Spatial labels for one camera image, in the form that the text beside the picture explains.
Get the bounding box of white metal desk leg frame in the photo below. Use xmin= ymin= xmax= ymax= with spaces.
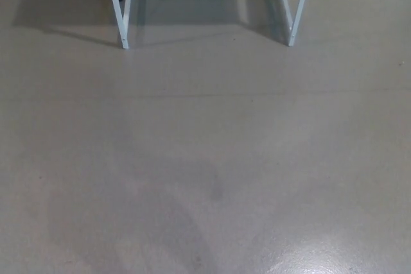
xmin=105 ymin=0 xmax=134 ymax=50
xmin=277 ymin=0 xmax=314 ymax=47

